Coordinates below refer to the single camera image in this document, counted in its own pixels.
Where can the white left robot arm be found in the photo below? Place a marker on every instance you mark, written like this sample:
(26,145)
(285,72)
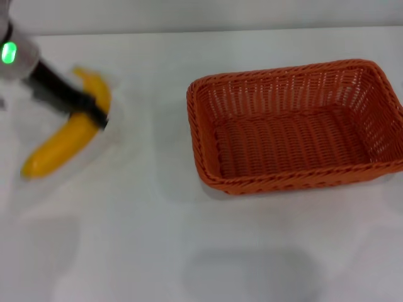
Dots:
(22,59)

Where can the yellow banana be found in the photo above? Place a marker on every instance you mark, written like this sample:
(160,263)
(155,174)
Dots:
(66,141)

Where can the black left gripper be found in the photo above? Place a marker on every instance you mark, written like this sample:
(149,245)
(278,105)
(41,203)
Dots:
(53,86)

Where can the orange woven rectangular basket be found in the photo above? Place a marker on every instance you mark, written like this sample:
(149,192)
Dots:
(283,141)

